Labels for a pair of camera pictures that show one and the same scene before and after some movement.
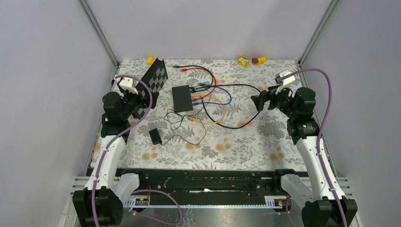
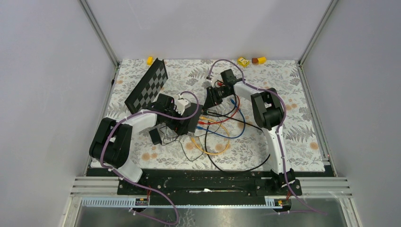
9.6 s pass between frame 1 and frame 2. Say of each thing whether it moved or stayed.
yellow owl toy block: stayed
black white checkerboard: stayed
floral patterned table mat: stayed
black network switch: moved
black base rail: stayed
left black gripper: moved
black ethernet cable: moved
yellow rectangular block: stayed
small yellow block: stayed
